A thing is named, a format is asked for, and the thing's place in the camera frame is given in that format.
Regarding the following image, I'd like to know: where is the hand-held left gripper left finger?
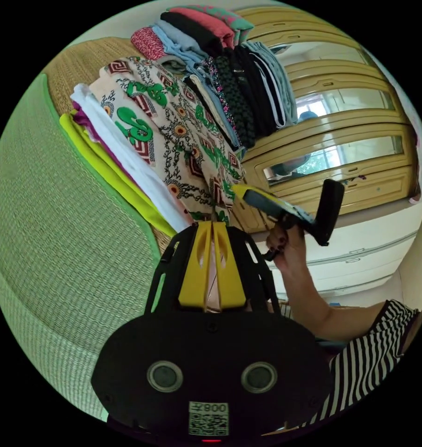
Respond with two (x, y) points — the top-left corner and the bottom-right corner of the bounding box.
(178, 220), (214, 310)

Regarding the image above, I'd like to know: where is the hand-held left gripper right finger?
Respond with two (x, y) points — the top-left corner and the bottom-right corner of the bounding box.
(208, 221), (248, 311)

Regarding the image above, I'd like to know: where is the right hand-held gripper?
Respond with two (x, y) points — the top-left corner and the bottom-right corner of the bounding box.
(231, 183), (320, 262)

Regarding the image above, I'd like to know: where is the floral green short sleeve shirt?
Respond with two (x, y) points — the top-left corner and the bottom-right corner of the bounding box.
(88, 55), (248, 312)

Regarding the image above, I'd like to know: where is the person's right forearm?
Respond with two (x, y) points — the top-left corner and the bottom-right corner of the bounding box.
(280, 265), (387, 342)

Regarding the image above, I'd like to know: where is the person's right hand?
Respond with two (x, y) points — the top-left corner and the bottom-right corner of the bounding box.
(265, 223), (315, 281)

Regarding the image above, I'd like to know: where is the pile of clothes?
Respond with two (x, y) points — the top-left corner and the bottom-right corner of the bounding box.
(59, 4), (299, 239)

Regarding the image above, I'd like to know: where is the white chest of drawers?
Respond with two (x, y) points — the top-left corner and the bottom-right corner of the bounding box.
(249, 198), (422, 302)

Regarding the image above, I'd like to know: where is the yellow wooden mirrored cupboard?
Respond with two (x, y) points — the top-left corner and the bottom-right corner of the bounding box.
(231, 6), (422, 233)

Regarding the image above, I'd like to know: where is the bed with woven mat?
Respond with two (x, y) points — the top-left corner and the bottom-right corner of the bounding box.
(0, 35), (184, 424)

